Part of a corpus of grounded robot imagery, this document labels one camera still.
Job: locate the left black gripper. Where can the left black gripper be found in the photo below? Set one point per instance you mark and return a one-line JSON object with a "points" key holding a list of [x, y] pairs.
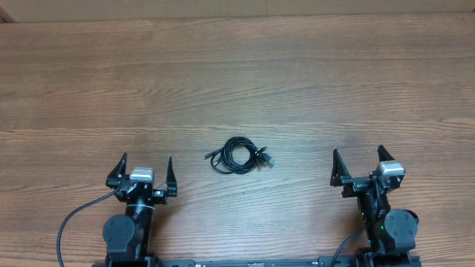
{"points": [[159, 196]]}

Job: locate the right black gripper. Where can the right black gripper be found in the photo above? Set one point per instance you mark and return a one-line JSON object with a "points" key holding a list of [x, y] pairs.
{"points": [[355, 185]]}

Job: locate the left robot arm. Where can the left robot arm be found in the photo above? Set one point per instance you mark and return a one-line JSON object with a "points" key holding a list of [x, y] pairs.
{"points": [[127, 235]]}

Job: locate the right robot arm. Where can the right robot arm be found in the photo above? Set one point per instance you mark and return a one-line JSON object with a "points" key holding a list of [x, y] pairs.
{"points": [[390, 232]]}

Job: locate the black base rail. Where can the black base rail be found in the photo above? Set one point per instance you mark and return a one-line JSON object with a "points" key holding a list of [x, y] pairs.
{"points": [[323, 261]]}

